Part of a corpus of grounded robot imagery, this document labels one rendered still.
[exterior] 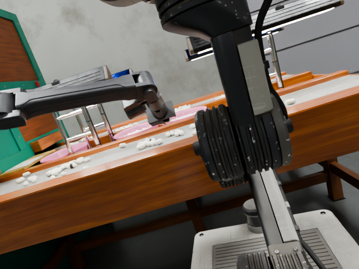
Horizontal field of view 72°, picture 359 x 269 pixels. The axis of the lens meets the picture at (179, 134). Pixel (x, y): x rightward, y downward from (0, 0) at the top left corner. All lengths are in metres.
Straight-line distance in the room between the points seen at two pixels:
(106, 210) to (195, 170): 0.33
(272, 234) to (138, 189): 0.48
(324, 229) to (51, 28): 3.33
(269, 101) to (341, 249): 0.52
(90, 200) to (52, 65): 2.78
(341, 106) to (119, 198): 0.76
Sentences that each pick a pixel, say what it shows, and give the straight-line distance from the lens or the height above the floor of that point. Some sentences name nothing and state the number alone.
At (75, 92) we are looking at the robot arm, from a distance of 0.74.
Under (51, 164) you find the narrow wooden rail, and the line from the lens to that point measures 1.41.
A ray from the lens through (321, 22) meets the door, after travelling 3.09.
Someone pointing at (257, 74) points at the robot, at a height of 0.95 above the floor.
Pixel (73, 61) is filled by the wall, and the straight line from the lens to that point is 3.38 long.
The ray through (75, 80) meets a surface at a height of 1.09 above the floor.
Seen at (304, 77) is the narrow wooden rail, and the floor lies 0.74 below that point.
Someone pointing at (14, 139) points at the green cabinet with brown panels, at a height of 0.92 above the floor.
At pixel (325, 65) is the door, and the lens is 3.10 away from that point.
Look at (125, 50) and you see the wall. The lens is 3.11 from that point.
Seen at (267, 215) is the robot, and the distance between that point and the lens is 0.52.
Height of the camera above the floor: 0.98
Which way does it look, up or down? 13 degrees down
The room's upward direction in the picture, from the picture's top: 18 degrees counter-clockwise
